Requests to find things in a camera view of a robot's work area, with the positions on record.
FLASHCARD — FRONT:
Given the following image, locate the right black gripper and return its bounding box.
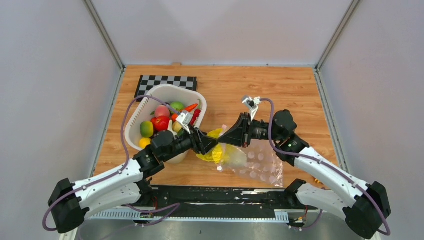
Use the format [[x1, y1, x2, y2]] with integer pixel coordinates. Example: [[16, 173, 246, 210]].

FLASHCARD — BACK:
[[217, 112, 282, 149]]

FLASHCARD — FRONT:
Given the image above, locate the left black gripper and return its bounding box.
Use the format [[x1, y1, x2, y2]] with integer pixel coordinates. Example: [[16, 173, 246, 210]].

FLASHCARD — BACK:
[[162, 123, 219, 162]]

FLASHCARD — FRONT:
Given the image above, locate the yellow napa cabbage toy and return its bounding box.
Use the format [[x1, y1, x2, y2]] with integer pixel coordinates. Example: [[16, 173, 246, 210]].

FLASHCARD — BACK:
[[196, 143, 248, 172]]

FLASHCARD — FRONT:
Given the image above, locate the clear zip top bag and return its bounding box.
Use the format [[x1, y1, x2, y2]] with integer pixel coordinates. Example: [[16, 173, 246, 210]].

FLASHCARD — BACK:
[[223, 139, 284, 187]]

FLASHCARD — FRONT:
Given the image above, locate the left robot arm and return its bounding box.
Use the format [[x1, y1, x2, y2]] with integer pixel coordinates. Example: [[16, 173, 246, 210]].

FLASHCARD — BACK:
[[42, 128, 218, 234]]

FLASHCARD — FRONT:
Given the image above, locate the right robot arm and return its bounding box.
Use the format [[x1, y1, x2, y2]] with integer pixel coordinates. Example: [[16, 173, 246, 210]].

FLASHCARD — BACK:
[[218, 110, 392, 240]]

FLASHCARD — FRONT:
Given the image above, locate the orange carrot toy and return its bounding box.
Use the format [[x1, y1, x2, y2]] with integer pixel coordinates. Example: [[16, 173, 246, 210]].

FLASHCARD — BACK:
[[171, 103, 199, 122]]

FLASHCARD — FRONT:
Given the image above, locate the white garlic toy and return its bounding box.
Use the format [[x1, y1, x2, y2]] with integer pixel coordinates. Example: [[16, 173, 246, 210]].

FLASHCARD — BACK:
[[167, 119, 177, 134]]

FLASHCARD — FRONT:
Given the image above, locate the pink peach toy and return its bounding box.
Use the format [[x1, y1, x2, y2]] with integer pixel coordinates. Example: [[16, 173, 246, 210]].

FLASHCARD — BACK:
[[154, 105, 171, 118]]

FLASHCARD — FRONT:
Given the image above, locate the white plastic basket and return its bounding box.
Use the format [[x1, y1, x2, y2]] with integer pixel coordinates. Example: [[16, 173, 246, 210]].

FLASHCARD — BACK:
[[125, 84, 208, 165]]

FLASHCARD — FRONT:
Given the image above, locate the green orange mango toy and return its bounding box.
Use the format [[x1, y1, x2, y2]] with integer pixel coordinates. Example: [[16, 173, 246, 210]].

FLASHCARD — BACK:
[[139, 121, 155, 138]]

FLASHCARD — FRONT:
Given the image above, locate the yellow lemon toy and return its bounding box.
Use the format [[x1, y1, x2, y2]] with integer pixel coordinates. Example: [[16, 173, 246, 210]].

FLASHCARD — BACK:
[[138, 137, 152, 149]]

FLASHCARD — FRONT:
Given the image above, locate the black white checkerboard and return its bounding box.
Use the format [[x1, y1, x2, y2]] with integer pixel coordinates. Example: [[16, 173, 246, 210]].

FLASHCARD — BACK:
[[134, 75, 198, 98]]

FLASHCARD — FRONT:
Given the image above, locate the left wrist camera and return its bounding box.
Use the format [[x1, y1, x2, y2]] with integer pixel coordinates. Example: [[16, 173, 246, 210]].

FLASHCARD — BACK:
[[176, 110, 193, 133]]

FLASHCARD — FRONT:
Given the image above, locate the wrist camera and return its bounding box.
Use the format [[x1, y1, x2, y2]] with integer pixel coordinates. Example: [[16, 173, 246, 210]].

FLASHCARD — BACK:
[[241, 95, 261, 121], [176, 110, 193, 133]]

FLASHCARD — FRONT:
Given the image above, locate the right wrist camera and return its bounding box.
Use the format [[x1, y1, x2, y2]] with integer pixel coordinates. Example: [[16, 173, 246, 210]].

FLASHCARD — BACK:
[[241, 95, 261, 121]]

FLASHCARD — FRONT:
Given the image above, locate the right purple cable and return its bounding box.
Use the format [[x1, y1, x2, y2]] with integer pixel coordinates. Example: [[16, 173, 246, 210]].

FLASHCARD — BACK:
[[260, 97, 392, 237]]

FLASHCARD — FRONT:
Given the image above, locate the purple cable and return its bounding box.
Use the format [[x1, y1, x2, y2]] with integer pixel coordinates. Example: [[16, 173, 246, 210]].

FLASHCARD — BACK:
[[42, 95, 181, 232], [260, 97, 392, 237]]

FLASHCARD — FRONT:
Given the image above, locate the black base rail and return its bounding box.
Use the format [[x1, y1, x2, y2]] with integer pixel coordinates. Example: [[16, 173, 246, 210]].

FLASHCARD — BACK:
[[133, 185, 316, 219]]

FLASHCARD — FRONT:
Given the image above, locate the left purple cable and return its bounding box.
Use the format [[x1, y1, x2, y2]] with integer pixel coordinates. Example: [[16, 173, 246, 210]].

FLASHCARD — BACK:
[[42, 95, 181, 232]]

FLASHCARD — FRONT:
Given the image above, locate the white slotted cable duct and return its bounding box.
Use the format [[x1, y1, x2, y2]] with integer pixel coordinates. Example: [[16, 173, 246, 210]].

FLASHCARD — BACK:
[[92, 208, 290, 223]]

